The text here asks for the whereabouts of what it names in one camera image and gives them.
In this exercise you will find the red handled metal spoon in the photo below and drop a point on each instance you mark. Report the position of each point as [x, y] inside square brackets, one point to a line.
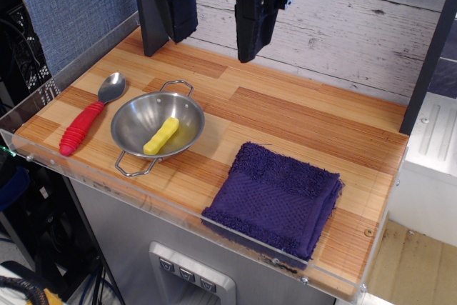
[111, 89]

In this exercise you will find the purple folded rag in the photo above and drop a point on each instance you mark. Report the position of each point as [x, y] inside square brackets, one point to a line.
[275, 199]

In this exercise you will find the yellow ridged plastic piece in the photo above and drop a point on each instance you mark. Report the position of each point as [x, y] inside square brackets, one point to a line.
[158, 140]

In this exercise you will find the black plastic crate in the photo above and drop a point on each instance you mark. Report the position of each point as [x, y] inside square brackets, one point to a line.
[24, 70]

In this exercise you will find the clear acrylic table guard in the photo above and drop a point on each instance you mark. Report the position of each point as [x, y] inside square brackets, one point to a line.
[348, 133]

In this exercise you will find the silver toy fridge dispenser panel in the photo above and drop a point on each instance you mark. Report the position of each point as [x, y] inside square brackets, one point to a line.
[183, 280]

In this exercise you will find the steel bowl with wire handles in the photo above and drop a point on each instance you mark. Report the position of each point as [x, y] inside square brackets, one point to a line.
[139, 119]

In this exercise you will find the dark right support post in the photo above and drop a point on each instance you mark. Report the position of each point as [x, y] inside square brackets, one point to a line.
[438, 41]

